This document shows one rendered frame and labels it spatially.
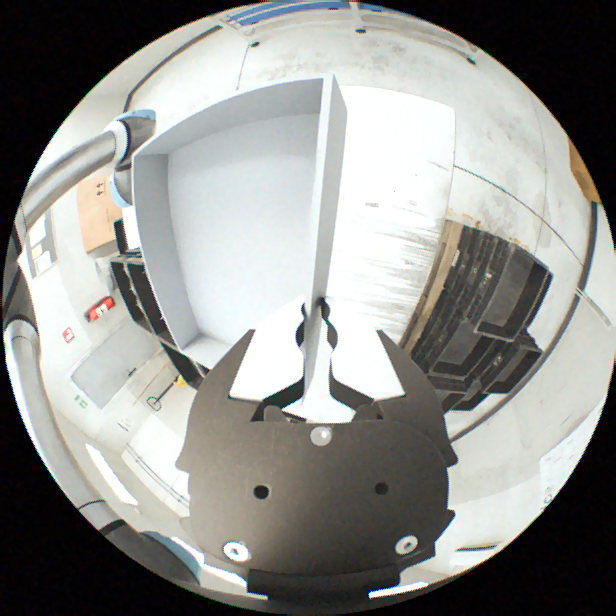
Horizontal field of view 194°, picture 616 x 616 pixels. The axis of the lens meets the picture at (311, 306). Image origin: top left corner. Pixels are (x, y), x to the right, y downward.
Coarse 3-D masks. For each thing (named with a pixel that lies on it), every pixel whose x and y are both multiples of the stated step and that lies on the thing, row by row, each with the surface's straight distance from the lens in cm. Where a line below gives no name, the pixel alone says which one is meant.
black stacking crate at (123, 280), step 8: (120, 256) 111; (128, 256) 98; (136, 256) 91; (112, 264) 116; (120, 264) 117; (120, 272) 117; (120, 280) 118; (128, 280) 120; (120, 288) 118; (128, 288) 120; (128, 296) 121; (128, 304) 122; (136, 304) 124; (136, 312) 125; (136, 320) 124; (144, 320) 119
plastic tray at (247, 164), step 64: (192, 128) 19; (256, 128) 17; (320, 128) 10; (192, 192) 22; (256, 192) 16; (320, 192) 9; (192, 256) 23; (256, 256) 17; (320, 256) 10; (192, 320) 30; (256, 320) 21; (320, 320) 16
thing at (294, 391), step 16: (288, 304) 11; (272, 320) 10; (288, 320) 10; (256, 336) 9; (272, 336) 9; (288, 336) 9; (256, 352) 8; (272, 352) 8; (288, 352) 8; (240, 368) 8; (256, 368) 8; (272, 368) 7; (288, 368) 7; (240, 384) 7; (256, 384) 7; (272, 384) 7; (288, 384) 7; (304, 384) 8; (256, 400) 7; (272, 400) 7; (288, 400) 8
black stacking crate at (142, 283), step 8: (128, 264) 87; (136, 264) 88; (136, 272) 88; (136, 280) 89; (144, 280) 90; (136, 288) 89; (144, 288) 91; (144, 296) 92; (152, 296) 93; (144, 304) 92; (152, 304) 94; (152, 312) 95; (160, 312) 97; (152, 320) 96; (160, 320) 98; (160, 328) 99; (168, 328) 100; (160, 336) 98; (168, 336) 95
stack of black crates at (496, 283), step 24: (480, 240) 98; (504, 240) 91; (456, 264) 114; (480, 264) 95; (504, 264) 81; (528, 264) 106; (456, 288) 108; (480, 288) 91; (504, 288) 100; (528, 288) 107; (480, 312) 86; (504, 312) 108; (528, 312) 104; (504, 336) 104
